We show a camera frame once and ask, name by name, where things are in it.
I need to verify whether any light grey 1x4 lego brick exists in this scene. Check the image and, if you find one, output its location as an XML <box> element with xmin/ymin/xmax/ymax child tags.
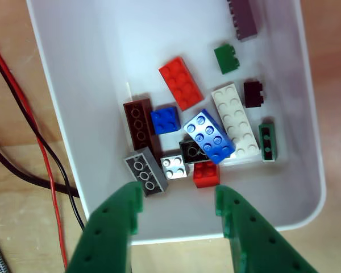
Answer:
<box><xmin>123</xmin><ymin>147</ymin><xmax>169</xmax><ymax>198</ymax></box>

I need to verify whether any red 2x2 lego brick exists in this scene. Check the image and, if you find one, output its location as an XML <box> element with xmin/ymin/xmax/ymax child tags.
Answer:
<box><xmin>193</xmin><ymin>161</ymin><xmax>221</xmax><ymax>189</ymax></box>

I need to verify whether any small grey lego plate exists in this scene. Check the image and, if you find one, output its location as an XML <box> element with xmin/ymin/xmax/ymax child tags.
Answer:
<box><xmin>160</xmin><ymin>155</ymin><xmax>190</xmax><ymax>180</ymax></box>

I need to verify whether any dark green 2x4 lego brick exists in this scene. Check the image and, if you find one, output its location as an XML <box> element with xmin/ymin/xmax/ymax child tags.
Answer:
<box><xmin>178</xmin><ymin>139</ymin><xmax>214</xmax><ymax>165</ymax></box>

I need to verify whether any blue 2x4 lego brick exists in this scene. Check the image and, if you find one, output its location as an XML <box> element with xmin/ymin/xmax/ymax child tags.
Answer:
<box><xmin>183</xmin><ymin>109</ymin><xmax>236</xmax><ymax>165</ymax></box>

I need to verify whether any brown long lego brick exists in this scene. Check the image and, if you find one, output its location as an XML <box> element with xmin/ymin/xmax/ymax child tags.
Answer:
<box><xmin>123</xmin><ymin>98</ymin><xmax>160</xmax><ymax>152</ymax></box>

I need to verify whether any white long lego plate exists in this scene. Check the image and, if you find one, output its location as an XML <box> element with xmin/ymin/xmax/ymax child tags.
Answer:
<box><xmin>211</xmin><ymin>82</ymin><xmax>261</xmax><ymax>160</ymax></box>

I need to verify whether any blue 2x2 lego brick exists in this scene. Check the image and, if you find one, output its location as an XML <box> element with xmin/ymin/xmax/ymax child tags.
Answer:
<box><xmin>149</xmin><ymin>106</ymin><xmax>180</xmax><ymax>135</ymax></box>

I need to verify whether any small black lego brick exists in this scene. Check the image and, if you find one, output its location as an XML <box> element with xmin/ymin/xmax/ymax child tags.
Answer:
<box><xmin>243</xmin><ymin>80</ymin><xmax>265</xmax><ymax>109</ymax></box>

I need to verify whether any red 2x4 lego brick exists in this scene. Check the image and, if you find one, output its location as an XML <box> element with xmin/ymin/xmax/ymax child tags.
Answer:
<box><xmin>158</xmin><ymin>56</ymin><xmax>205</xmax><ymax>111</ymax></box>

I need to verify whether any green 2x2 lego brick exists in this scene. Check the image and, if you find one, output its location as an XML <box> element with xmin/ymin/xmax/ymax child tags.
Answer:
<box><xmin>214</xmin><ymin>44</ymin><xmax>242</xmax><ymax>75</ymax></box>

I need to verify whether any dark grey long lego brick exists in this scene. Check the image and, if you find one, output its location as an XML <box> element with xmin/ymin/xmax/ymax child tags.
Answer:
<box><xmin>227</xmin><ymin>0</ymin><xmax>259</xmax><ymax>42</ymax></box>

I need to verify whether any white plastic bin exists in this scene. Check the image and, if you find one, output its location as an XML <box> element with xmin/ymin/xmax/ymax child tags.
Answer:
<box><xmin>25</xmin><ymin>0</ymin><xmax>327</xmax><ymax>246</ymax></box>

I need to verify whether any red cable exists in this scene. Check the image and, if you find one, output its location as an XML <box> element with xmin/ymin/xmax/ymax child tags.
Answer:
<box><xmin>0</xmin><ymin>28</ymin><xmax>69</xmax><ymax>270</ymax></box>

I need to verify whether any thin black cable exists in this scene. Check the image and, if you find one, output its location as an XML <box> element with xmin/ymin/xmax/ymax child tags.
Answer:
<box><xmin>0</xmin><ymin>45</ymin><xmax>86</xmax><ymax>231</ymax></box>

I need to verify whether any thick black cable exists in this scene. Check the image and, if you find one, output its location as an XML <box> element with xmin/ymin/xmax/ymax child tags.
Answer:
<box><xmin>0</xmin><ymin>139</ymin><xmax>81</xmax><ymax>199</ymax></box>

